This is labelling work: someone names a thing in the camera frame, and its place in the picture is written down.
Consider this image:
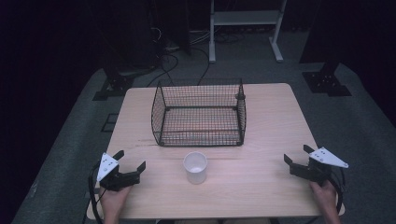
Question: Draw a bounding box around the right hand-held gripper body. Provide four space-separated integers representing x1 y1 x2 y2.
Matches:
289 147 349 185

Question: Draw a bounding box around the white plastic cup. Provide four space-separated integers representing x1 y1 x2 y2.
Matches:
182 151 208 185

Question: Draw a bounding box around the black square floor frame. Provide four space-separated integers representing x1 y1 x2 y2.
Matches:
100 113 120 133

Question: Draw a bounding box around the black stand base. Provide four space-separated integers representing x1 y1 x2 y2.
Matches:
302 61 353 98
92 73 135 102

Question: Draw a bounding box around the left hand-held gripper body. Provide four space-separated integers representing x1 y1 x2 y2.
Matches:
96 152 141 192

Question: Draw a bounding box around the person's left hand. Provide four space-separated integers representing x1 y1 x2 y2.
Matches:
99 185 134 217

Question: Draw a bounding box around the black floor cable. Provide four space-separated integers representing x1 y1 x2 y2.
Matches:
191 46 211 86
145 52 180 89

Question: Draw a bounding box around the black wire mesh basket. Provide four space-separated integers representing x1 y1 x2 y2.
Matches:
150 77 248 147

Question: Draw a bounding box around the white metal desk frame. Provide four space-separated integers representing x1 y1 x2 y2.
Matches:
208 0 288 64

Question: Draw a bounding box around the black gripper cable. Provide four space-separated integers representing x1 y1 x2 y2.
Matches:
328 169 346 216
88 162 108 224

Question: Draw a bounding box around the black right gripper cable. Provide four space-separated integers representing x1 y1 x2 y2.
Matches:
328 169 346 216

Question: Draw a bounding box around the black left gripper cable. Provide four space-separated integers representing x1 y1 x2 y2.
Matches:
88 162 108 224

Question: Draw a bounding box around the person's right hand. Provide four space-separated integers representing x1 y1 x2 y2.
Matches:
308 179 339 215

